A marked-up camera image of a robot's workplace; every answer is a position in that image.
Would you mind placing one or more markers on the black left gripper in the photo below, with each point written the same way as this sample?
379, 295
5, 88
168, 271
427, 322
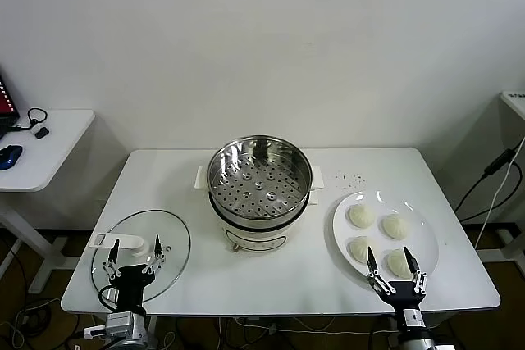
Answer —
131, 284

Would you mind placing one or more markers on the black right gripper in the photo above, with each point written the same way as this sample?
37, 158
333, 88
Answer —
404, 290

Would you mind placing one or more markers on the white steamed baozi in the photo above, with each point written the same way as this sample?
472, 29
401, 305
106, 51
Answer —
361, 216
395, 264
395, 226
359, 248

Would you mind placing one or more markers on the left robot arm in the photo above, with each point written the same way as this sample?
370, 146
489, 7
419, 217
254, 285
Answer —
123, 325

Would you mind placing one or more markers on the stainless steel steamer basket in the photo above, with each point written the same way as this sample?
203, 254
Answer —
295, 169

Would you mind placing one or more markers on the white round plate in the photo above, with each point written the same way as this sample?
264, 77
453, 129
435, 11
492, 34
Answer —
414, 219

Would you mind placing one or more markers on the dark crumbs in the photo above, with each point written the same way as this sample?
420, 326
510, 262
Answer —
359, 179

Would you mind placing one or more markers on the white electric cooker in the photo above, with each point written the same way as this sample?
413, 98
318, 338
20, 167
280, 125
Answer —
254, 237

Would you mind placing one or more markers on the small black device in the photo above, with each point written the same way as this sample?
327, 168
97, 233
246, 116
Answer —
42, 133

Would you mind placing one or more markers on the blue computer mouse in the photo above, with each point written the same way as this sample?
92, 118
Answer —
9, 156

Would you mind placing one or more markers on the black earphones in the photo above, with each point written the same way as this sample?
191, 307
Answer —
29, 114

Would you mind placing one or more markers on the black laptop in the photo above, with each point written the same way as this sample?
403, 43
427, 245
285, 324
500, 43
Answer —
6, 104

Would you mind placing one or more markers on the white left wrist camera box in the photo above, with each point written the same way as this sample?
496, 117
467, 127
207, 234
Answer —
94, 331

